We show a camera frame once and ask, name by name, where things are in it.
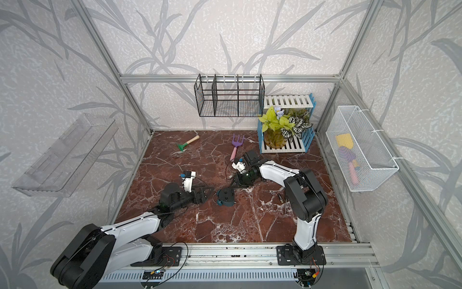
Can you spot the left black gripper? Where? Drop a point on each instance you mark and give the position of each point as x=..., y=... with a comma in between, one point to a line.
x=201, y=199

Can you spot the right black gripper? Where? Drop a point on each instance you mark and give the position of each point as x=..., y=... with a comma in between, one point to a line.
x=239, y=183

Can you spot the teal alarm clock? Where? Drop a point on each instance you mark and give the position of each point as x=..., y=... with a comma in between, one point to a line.
x=226, y=197

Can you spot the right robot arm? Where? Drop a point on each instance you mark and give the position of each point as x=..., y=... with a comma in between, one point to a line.
x=306, y=196

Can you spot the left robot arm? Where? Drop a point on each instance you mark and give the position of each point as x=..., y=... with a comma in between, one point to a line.
x=99, y=250

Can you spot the purple pink garden fork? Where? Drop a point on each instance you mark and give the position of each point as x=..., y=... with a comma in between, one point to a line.
x=237, y=141

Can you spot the glass vase with plants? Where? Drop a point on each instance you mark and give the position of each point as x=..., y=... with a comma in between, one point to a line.
x=280, y=127

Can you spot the blue white slatted crate shelf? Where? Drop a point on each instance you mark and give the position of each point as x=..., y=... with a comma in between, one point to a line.
x=286, y=102

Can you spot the purple pink garden trowel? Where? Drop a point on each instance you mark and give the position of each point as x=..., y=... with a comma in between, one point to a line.
x=349, y=156

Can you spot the yellow sponge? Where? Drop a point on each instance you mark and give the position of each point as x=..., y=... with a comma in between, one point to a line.
x=345, y=140

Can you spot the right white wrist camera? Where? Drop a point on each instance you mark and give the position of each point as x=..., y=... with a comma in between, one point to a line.
x=239, y=165

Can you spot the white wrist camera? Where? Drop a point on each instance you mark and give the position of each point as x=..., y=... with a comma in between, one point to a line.
x=187, y=180
x=239, y=165

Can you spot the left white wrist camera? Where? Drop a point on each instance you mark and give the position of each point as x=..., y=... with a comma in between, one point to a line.
x=187, y=180

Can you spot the green rake wooden handle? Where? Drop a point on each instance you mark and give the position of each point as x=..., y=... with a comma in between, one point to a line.
x=181, y=147

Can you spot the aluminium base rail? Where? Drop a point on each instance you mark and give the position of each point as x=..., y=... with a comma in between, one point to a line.
x=264, y=255

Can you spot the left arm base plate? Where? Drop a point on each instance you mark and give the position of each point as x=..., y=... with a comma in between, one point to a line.
x=160, y=255

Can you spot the black wire wall basket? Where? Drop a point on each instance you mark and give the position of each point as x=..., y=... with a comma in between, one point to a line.
x=236, y=96

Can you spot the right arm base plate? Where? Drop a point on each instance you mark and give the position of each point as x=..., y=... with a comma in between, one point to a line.
x=292, y=255

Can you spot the white mesh wall basket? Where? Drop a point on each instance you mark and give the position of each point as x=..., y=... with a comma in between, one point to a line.
x=374, y=163

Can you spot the clear acrylic wall shelf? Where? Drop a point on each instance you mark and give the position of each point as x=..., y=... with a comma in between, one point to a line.
x=59, y=171

